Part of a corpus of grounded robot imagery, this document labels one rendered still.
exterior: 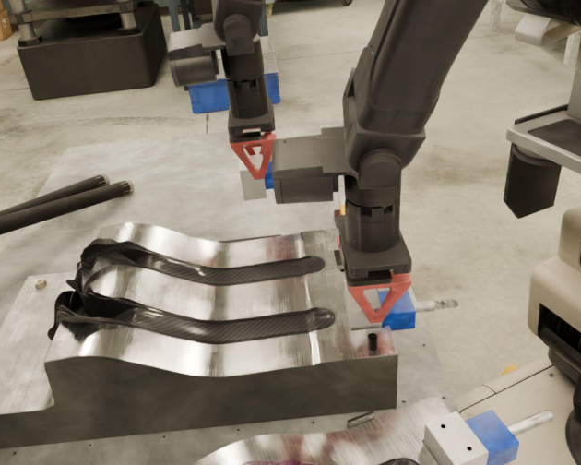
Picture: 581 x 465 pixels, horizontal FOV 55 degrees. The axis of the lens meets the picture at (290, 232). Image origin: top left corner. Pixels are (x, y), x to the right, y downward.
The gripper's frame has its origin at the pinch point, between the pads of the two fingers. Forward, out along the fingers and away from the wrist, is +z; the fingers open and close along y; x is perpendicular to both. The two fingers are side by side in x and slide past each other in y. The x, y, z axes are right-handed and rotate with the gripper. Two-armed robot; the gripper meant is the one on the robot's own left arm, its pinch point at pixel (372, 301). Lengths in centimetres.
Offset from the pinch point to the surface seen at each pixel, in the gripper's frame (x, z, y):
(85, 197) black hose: -47, 6, -44
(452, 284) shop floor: 49, 92, -108
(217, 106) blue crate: -49, 91, -310
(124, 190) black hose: -41, 9, -51
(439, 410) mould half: 4.9, 5.1, 12.1
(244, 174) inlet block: -14.8, -4.1, -26.9
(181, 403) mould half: -22.8, 6.0, 7.2
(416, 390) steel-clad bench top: 4.6, 10.7, 4.8
